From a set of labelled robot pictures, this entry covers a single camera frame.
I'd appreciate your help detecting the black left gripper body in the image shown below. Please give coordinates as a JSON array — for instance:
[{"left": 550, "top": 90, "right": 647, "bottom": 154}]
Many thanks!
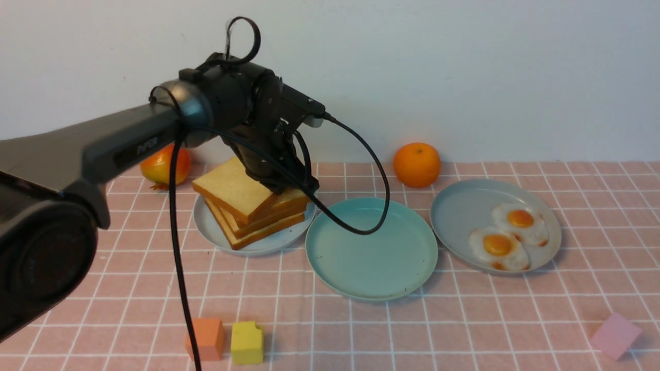
[{"left": 225, "top": 119, "right": 320, "bottom": 195}]

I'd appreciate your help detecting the bread slice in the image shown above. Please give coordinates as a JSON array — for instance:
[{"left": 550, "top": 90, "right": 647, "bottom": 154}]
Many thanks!
[
  {"left": 219, "top": 213, "right": 305, "bottom": 250},
  {"left": 204, "top": 200, "right": 307, "bottom": 238},
  {"left": 204, "top": 199, "right": 307, "bottom": 237},
  {"left": 192, "top": 157, "right": 310, "bottom": 223}
]

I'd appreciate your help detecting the fried egg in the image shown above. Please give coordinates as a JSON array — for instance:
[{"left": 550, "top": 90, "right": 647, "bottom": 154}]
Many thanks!
[
  {"left": 491, "top": 204, "right": 549, "bottom": 247},
  {"left": 468, "top": 226, "right": 531, "bottom": 272}
]

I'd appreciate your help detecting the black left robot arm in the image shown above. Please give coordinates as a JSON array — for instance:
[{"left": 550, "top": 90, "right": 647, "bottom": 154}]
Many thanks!
[{"left": 1, "top": 60, "right": 326, "bottom": 341}]

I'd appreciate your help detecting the grey-blue bread plate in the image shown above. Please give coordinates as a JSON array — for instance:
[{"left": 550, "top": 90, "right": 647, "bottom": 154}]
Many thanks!
[{"left": 193, "top": 196, "right": 317, "bottom": 257}]

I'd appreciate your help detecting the red yellow pomegranate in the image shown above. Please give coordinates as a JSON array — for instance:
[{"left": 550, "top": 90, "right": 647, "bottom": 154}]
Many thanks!
[{"left": 140, "top": 144, "right": 192, "bottom": 190}]

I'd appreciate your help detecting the orange tangerine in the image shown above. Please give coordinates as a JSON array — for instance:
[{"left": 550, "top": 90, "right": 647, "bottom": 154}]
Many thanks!
[{"left": 393, "top": 142, "right": 442, "bottom": 188}]

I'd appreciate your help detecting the light green center plate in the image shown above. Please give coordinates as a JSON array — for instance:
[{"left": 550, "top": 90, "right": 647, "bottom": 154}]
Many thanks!
[{"left": 305, "top": 201, "right": 438, "bottom": 301}]

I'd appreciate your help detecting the grey egg plate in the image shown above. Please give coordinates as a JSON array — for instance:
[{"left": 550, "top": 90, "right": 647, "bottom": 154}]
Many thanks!
[{"left": 431, "top": 179, "right": 563, "bottom": 276}]

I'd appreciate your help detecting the yellow foam cube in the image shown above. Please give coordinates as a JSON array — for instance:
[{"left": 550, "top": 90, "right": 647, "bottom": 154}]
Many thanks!
[{"left": 230, "top": 321, "right": 265, "bottom": 365}]

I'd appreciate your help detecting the orange foam cube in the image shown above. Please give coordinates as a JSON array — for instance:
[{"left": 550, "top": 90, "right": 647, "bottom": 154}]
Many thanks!
[{"left": 192, "top": 317, "right": 225, "bottom": 362}]

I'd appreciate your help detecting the pink foam cube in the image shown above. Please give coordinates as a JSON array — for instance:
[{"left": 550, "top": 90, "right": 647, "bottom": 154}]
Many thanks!
[{"left": 590, "top": 312, "right": 642, "bottom": 361}]

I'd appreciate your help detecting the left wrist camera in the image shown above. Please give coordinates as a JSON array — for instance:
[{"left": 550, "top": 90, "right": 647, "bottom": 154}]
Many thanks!
[{"left": 279, "top": 84, "right": 326, "bottom": 130}]

